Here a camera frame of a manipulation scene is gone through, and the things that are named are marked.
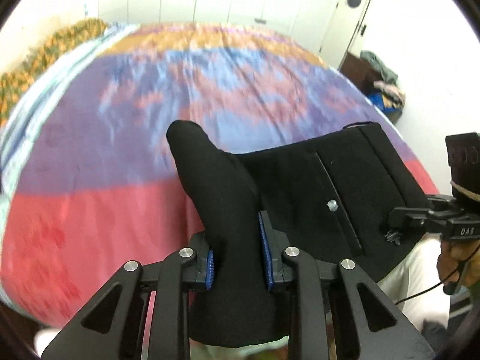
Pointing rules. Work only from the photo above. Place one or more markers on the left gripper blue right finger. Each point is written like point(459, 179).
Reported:
point(279, 275)

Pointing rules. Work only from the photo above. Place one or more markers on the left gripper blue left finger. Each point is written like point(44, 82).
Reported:
point(204, 263)

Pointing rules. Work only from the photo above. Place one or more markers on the black pants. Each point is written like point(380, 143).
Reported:
point(330, 195)

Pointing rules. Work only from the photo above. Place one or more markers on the person's right hand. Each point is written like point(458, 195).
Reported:
point(454, 253)

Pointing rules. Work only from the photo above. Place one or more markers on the pile of clothes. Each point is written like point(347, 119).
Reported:
point(384, 91)

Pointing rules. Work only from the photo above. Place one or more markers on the dark wooden side cabinet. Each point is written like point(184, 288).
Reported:
point(360, 73)

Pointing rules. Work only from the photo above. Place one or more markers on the blue striped bed sheet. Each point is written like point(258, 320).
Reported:
point(39, 101)

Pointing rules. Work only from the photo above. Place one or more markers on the white room door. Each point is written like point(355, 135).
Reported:
point(342, 27)

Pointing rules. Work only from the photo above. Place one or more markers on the yellow green floral blanket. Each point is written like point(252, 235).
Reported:
point(15, 84)

